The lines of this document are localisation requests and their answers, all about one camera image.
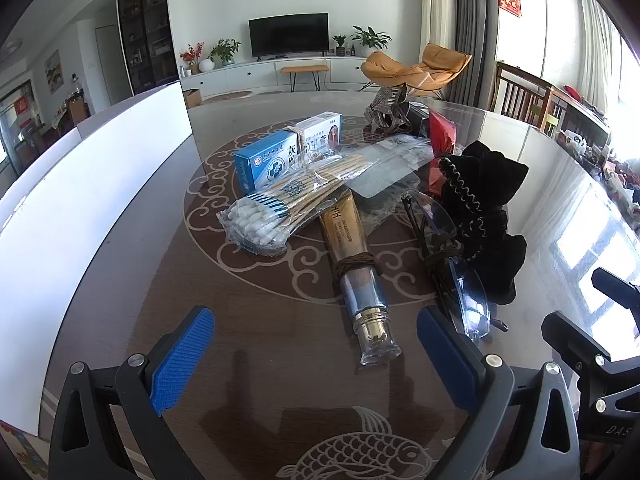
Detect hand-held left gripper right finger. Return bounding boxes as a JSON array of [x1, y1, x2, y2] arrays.
[[416, 305, 581, 480]]

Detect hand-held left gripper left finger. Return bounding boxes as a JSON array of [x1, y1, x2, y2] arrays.
[[48, 305, 216, 480]]

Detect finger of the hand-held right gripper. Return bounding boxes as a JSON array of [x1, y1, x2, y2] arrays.
[[591, 268, 640, 311], [541, 312, 613, 376]]

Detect clear rimless glasses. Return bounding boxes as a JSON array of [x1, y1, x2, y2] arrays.
[[400, 192, 508, 346]]

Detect gold cosmetic tube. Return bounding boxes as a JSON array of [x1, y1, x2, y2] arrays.
[[320, 190, 403, 367]]

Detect bagged cotton swabs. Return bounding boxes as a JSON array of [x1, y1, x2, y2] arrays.
[[216, 152, 373, 257]]

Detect red snack packet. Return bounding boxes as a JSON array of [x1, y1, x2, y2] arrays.
[[427, 110, 458, 196]]

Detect brown patterned glass desktop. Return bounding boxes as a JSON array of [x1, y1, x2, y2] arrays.
[[40, 91, 640, 480]]

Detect pile of assorted clutter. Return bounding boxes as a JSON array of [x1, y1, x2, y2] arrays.
[[557, 85, 640, 201]]

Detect black velvet pouch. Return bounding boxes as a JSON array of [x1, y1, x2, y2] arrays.
[[440, 141, 530, 306]]

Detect bagged grey flat case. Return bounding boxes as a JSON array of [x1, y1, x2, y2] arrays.
[[347, 137, 433, 211]]

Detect blue and white medicine box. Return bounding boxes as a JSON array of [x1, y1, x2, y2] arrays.
[[233, 111, 343, 196]]

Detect white sheer curtain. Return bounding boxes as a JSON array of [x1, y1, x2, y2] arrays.
[[580, 0, 631, 126]]

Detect black cardboard box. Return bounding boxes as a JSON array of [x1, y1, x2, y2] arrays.
[[407, 102, 431, 136]]

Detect round beige rug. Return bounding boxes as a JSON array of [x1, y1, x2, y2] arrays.
[[202, 89, 257, 105]]

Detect orange lounge chair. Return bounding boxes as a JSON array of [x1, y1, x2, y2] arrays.
[[360, 43, 473, 98]]

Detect white television cabinet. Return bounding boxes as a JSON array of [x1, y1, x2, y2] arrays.
[[180, 55, 381, 96]]

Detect red flower bouquet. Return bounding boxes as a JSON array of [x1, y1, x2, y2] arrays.
[[180, 42, 206, 73]]

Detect grey curtain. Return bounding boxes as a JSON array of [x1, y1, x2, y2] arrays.
[[442, 0, 498, 106]]

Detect bushy green potted plant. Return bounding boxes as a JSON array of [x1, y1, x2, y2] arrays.
[[209, 37, 242, 66]]

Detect wooden bench with metal legs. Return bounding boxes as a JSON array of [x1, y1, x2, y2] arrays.
[[280, 64, 330, 93]]

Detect large leafy potted plant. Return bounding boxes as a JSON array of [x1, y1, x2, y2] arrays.
[[350, 25, 392, 51]]

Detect white standing air conditioner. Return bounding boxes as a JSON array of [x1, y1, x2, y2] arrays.
[[420, 0, 458, 53]]

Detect dark glass display cabinet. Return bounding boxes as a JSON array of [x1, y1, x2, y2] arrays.
[[116, 0, 180, 95]]

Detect black flat television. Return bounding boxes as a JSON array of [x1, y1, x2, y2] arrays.
[[248, 13, 331, 58]]

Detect framed wall painting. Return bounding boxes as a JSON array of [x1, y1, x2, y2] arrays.
[[44, 50, 63, 93]]

